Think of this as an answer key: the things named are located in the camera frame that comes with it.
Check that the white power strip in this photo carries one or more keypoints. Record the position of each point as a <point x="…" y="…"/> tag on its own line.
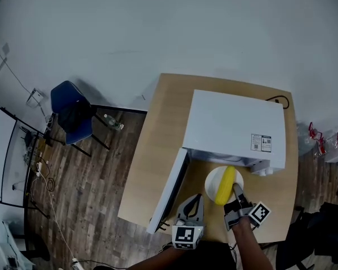
<point x="39" y="169"/>

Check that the person's right forearm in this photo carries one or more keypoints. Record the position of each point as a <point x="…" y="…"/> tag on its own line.
<point x="250" y="249"/>

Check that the yellow corn cob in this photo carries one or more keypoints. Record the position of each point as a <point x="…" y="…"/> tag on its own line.
<point x="225" y="184"/>

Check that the white wall box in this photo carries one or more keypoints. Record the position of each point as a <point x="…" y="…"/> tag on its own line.
<point x="36" y="96"/>

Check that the white round plate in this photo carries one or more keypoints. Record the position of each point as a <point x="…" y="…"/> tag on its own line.
<point x="212" y="183"/>

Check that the brown cardboard box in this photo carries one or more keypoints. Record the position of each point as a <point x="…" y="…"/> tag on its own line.
<point x="42" y="148"/>

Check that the clear plastic bottle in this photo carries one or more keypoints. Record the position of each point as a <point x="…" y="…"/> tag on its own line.
<point x="111" y="121"/>

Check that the white machine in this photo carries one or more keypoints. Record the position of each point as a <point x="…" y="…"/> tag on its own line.
<point x="12" y="249"/>

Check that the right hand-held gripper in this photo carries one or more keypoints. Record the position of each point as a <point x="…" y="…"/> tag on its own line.
<point x="259" y="214"/>

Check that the black router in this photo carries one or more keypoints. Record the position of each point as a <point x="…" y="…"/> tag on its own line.
<point x="27" y="136"/>

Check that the person's black clothing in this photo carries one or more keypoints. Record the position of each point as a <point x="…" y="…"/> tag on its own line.
<point x="205" y="256"/>

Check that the whiteboard on black stand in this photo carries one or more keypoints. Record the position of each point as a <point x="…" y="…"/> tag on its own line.
<point x="0" y="150"/>

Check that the white wall switch plate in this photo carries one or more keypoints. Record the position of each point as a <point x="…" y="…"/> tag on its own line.
<point x="5" y="49"/>

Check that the blue chair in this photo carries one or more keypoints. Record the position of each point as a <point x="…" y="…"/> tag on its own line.
<point x="64" y="90"/>

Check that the white microwave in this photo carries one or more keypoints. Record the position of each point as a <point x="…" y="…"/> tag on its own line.
<point x="228" y="119"/>

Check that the person's left forearm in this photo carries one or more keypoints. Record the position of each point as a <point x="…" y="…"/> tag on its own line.
<point x="157" y="260"/>

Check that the black office chair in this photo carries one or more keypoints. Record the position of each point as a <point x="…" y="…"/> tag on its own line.
<point x="326" y="229"/>
<point x="293" y="243"/>

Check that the black bag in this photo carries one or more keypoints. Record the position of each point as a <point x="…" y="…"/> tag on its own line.
<point x="73" y="117"/>

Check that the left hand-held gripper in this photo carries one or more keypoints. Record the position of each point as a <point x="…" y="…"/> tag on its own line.
<point x="186" y="236"/>

